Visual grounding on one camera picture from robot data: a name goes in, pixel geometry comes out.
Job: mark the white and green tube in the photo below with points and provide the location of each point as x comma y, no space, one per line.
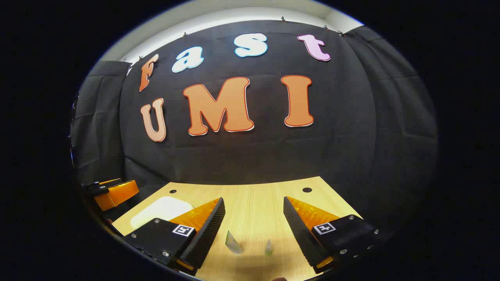
233,242

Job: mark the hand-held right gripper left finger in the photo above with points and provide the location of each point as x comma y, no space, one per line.
209,230

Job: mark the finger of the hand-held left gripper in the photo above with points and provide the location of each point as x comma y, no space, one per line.
97,187
117,195

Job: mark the silver tube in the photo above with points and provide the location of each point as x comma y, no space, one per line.
268,248

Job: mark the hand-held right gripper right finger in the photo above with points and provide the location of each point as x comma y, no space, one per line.
299,230

